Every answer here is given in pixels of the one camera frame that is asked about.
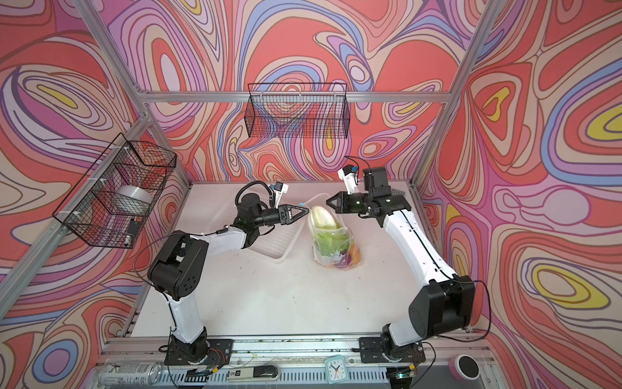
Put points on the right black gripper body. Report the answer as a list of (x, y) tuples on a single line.
[(355, 203)]

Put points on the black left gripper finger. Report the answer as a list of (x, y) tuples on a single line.
[(295, 216), (298, 209)]

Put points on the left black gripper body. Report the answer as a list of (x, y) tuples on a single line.
[(272, 218)]

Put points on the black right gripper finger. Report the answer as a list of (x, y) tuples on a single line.
[(335, 206), (335, 199)]

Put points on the green lettuce cabbage toy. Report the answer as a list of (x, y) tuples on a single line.
[(331, 239)]

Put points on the clear zip top bag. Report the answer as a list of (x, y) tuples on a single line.
[(320, 200)]

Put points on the purple red onion toy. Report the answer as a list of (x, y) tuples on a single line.
[(345, 261)]

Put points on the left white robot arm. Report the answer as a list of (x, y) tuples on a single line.
[(177, 269)]

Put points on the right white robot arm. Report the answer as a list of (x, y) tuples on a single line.
[(444, 300)]

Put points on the white plastic perforated basket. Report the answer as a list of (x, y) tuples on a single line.
[(269, 242)]

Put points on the silver tape roll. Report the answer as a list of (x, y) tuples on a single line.
[(132, 200)]

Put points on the black white remote device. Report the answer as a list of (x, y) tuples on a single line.
[(254, 373)]

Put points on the small teal alarm clock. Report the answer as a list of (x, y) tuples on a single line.
[(336, 370)]

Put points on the green circuit board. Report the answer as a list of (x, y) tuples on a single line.
[(194, 376)]

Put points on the silver drink can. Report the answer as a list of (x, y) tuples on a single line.
[(139, 374)]

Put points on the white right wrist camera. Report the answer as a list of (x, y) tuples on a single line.
[(349, 176)]

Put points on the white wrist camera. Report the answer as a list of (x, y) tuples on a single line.
[(349, 176), (277, 191)]

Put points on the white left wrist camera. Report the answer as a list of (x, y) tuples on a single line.
[(277, 191)]

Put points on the black wire basket back wall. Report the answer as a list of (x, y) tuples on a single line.
[(291, 110)]

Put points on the black wire basket wall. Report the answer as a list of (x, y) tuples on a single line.
[(89, 213), (291, 110)]

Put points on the black wire basket left wall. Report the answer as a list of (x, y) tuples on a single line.
[(89, 213)]

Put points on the aluminium frame post left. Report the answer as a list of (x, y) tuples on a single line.
[(115, 61)]

